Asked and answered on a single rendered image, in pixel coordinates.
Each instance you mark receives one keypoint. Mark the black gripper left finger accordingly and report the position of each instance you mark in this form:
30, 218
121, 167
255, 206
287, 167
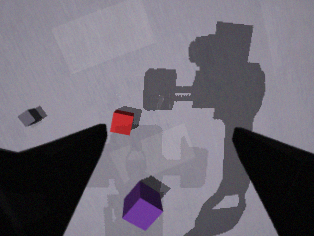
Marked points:
40, 188

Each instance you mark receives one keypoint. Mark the purple cube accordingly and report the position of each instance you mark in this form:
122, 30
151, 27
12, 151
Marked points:
142, 206

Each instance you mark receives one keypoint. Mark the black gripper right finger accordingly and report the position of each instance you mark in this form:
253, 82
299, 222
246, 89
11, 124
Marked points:
283, 177

